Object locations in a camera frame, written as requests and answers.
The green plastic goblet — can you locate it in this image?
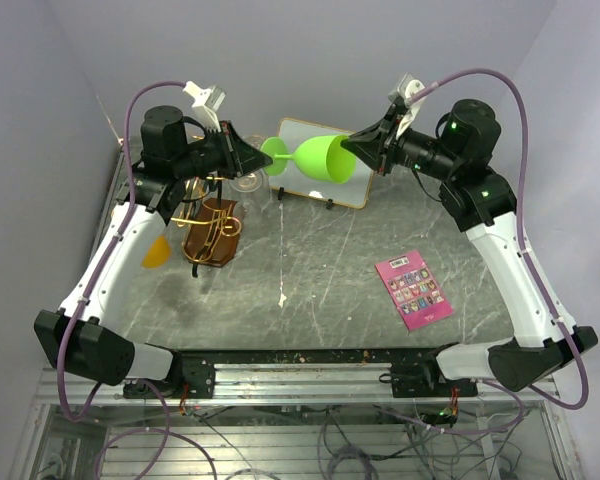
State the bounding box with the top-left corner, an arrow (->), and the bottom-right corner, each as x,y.
261,135 -> 357,184

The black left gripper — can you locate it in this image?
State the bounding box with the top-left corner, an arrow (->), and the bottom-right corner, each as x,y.
175,121 -> 274,181

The gold framed whiteboard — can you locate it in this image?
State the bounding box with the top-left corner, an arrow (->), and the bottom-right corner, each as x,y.
266,118 -> 372,209

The gold wire wine glass rack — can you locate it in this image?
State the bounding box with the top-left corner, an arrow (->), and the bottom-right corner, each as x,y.
172,170 -> 243,278

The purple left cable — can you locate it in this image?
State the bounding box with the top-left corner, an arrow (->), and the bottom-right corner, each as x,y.
57,80 -> 216,480

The aluminium rail frame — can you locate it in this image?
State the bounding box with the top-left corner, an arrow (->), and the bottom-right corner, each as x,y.
10,348 -> 584,479

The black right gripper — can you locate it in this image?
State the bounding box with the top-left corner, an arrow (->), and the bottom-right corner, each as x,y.
341,106 -> 460,182

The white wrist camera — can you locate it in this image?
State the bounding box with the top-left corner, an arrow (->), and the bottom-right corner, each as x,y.
183,81 -> 226,132
388,73 -> 425,138

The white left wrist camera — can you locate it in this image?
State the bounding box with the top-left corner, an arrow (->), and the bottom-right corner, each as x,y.
183,81 -> 226,132

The orange plastic goblet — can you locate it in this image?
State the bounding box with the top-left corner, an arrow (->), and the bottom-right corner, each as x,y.
141,235 -> 171,269

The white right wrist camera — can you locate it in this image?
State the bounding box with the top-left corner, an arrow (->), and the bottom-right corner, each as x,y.
388,73 -> 425,138

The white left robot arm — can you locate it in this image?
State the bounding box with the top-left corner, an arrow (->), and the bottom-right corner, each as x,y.
34,106 -> 272,397

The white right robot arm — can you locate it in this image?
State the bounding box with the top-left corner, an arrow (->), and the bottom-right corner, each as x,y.
342,99 -> 598,396

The small clear wine glass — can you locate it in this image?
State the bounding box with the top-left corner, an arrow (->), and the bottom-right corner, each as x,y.
244,135 -> 266,149

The pink booklet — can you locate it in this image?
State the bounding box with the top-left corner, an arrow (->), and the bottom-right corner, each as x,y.
375,250 -> 454,331

